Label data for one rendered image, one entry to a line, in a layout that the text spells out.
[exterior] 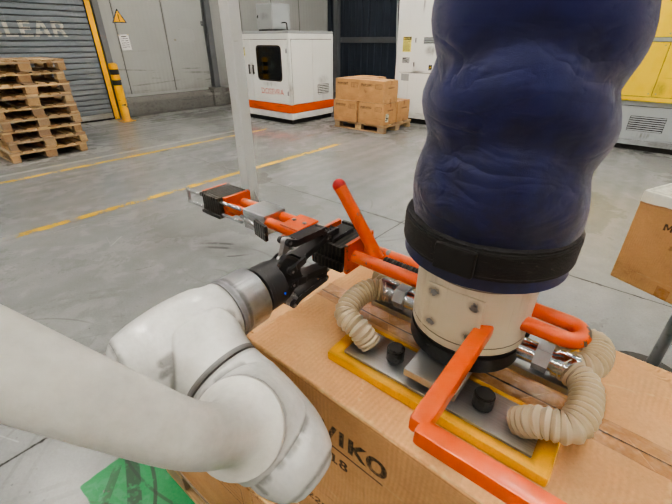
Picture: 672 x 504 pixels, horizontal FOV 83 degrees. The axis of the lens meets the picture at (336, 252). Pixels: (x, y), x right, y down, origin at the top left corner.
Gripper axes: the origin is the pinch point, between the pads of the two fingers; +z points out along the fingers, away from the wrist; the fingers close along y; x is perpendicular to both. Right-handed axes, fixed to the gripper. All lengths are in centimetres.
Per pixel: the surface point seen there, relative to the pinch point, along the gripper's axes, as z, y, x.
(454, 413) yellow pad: -12.9, 11.1, 30.5
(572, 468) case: -9.6, 13.4, 44.9
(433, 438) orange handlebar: -26.5, -0.7, 32.3
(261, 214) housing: -2.4, -1.9, -18.2
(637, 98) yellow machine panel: 723, 48, 16
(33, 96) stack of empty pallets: 138, 35, -649
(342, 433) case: -20.3, 19.0, 16.8
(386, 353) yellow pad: -9.2, 10.7, 17.3
